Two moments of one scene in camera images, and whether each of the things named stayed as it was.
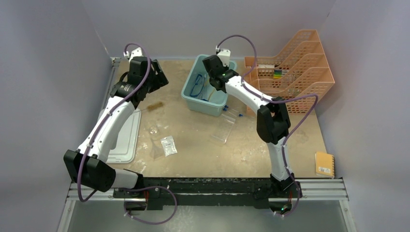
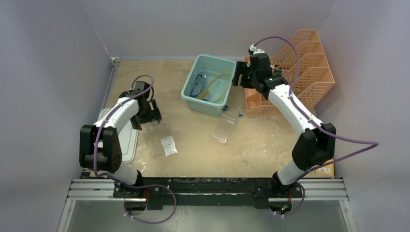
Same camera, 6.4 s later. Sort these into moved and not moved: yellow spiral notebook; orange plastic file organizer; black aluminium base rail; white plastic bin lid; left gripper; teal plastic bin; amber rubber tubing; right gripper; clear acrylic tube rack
Moved: right gripper; amber rubber tubing; left gripper
Not moved: white plastic bin lid; teal plastic bin; clear acrylic tube rack; yellow spiral notebook; orange plastic file organizer; black aluminium base rail
